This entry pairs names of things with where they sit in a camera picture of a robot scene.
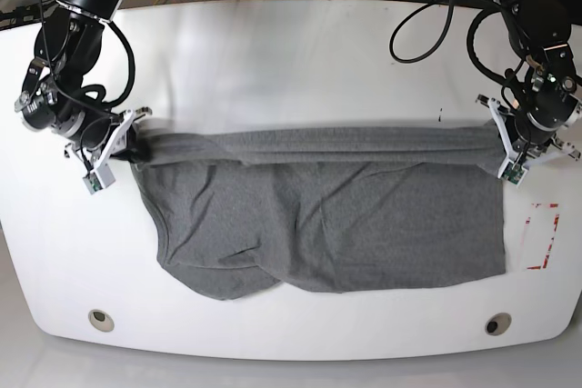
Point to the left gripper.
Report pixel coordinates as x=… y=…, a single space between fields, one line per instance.
x=523 y=141

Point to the right table grommet hole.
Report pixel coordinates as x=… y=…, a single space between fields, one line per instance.
x=498 y=324

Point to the left table grommet hole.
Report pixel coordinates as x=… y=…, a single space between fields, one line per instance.
x=102 y=321

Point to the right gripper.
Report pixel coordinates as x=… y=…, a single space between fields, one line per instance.
x=92 y=135

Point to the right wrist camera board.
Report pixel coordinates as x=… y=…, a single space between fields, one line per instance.
x=98 y=180

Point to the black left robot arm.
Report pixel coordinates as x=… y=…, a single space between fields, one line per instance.
x=546 y=99

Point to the grey T-shirt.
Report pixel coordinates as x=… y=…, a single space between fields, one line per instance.
x=327 y=210

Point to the red tape rectangle marking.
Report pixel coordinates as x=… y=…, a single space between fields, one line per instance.
x=539 y=236

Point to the table grommet hole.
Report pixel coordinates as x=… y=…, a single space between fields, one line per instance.
x=498 y=324
x=102 y=321

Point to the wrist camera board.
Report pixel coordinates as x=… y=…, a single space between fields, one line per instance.
x=98 y=180
x=514 y=174

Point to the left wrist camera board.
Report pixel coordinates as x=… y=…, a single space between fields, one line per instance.
x=514 y=174

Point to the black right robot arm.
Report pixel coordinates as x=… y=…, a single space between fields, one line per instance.
x=54 y=96

